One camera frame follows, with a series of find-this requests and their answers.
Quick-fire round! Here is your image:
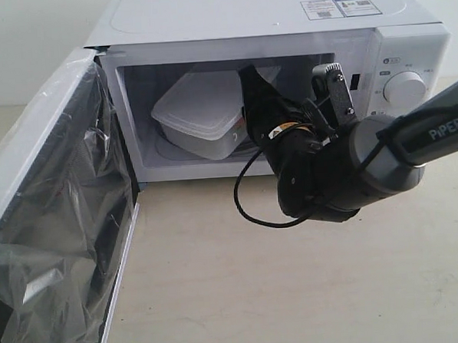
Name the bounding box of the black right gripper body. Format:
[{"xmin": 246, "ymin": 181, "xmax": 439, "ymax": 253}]
[{"xmin": 242, "ymin": 97, "xmax": 358, "ymax": 225}]

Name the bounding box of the white lidded plastic container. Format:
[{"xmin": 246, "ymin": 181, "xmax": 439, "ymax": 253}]
[{"xmin": 150, "ymin": 70, "xmax": 247, "ymax": 160}]

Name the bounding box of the white microwave door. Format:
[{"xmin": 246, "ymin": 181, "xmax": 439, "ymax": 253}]
[{"xmin": 0, "ymin": 42, "xmax": 148, "ymax": 343}]

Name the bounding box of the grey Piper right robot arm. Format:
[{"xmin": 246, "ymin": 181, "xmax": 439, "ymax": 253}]
[{"xmin": 239, "ymin": 63, "xmax": 458, "ymax": 227}]

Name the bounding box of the white Midea microwave body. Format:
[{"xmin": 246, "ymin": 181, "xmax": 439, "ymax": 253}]
[{"xmin": 85, "ymin": 0, "xmax": 450, "ymax": 183}]

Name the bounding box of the glass turntable plate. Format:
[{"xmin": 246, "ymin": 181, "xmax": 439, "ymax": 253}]
[{"xmin": 155, "ymin": 135, "xmax": 256, "ymax": 161}]

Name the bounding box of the upper white control knob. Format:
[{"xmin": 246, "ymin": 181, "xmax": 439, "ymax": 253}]
[{"xmin": 383, "ymin": 71, "xmax": 427, "ymax": 107}]

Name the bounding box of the clear plastic film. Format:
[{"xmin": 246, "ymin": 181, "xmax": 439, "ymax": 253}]
[{"xmin": 0, "ymin": 44, "xmax": 143, "ymax": 343}]

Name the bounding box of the black camera cable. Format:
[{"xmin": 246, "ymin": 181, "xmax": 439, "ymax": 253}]
[{"xmin": 229, "ymin": 96, "xmax": 394, "ymax": 231}]

